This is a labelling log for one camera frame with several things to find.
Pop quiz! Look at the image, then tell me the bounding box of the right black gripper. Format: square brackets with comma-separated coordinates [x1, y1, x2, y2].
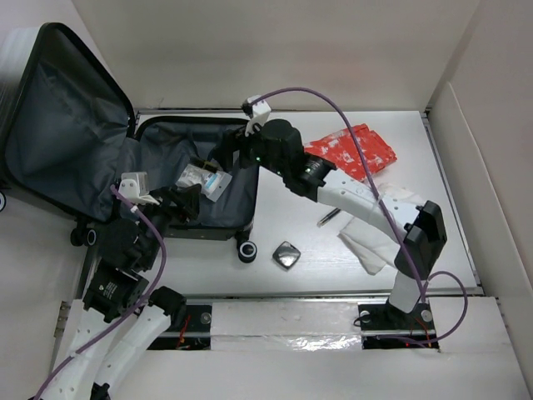
[213, 115, 288, 178]

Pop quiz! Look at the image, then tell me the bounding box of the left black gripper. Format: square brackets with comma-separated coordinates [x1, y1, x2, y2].
[138, 182, 201, 268]

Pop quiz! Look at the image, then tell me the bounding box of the clear plastic packet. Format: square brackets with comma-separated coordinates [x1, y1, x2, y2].
[176, 163, 232, 203]

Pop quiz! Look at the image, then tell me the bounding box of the black square compact case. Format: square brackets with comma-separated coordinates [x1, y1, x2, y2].
[272, 241, 301, 271]

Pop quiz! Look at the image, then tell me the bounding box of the red white patterned cloth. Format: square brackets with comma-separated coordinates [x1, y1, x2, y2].
[303, 122, 398, 183]

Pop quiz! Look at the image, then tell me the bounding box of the black pen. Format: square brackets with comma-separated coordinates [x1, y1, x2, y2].
[316, 208, 341, 228]

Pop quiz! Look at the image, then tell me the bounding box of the black suitcase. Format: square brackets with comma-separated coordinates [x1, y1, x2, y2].
[1, 22, 247, 246]

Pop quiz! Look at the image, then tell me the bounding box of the black gold lipstick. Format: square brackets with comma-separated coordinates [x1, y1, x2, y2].
[193, 158, 220, 173]

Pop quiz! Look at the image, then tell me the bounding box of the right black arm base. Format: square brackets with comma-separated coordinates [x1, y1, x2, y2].
[353, 303, 439, 350]

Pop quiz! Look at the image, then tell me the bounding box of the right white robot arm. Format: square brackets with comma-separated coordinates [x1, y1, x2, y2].
[209, 119, 447, 328]

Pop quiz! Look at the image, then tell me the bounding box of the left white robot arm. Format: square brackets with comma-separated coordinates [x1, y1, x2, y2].
[34, 178, 202, 399]

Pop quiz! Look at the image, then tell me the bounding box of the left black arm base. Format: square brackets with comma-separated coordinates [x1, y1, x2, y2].
[134, 304, 212, 351]

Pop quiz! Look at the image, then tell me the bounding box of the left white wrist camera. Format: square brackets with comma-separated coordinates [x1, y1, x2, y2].
[118, 172, 160, 205]

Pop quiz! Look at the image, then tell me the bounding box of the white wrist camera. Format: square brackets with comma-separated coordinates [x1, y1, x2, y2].
[118, 172, 160, 205]
[242, 96, 271, 138]

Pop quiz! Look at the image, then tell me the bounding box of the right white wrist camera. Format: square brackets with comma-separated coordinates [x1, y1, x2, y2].
[242, 96, 271, 138]

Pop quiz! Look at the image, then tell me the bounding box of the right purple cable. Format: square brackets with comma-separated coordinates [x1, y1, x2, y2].
[245, 87, 468, 349]

